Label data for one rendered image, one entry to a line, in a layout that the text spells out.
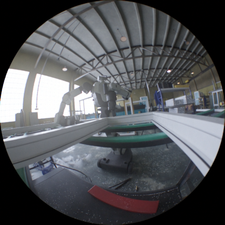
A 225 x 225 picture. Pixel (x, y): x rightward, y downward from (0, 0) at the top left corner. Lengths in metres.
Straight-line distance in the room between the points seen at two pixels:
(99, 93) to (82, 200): 0.89
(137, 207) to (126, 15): 8.11
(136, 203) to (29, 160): 0.36
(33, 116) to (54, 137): 7.25
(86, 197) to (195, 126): 0.48
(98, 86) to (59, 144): 0.69
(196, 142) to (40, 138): 0.38
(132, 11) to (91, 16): 3.25
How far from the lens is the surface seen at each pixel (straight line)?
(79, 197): 0.45
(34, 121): 7.48
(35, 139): 0.25
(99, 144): 0.31
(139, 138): 0.26
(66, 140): 0.29
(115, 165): 1.12
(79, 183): 0.49
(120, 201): 0.35
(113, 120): 0.58
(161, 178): 1.19
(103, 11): 7.46
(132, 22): 8.10
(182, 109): 4.55
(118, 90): 0.61
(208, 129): 0.16
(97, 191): 0.39
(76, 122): 0.63
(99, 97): 0.79
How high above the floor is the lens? 0.97
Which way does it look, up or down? level
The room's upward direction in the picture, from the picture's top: 8 degrees counter-clockwise
